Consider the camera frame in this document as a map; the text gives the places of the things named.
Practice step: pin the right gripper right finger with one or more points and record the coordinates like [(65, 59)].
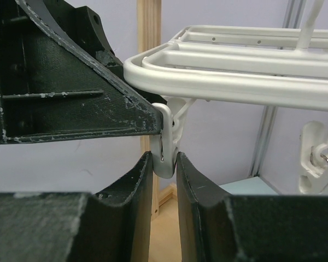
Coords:
[(218, 226)]

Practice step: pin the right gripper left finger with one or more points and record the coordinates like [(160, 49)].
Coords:
[(111, 225)]

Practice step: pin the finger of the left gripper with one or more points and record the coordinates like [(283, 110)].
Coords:
[(24, 51), (89, 71)]

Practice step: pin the white plastic clip hanger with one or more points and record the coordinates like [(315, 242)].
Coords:
[(253, 65)]

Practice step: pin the wooden hanging rack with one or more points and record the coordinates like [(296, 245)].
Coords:
[(164, 232)]

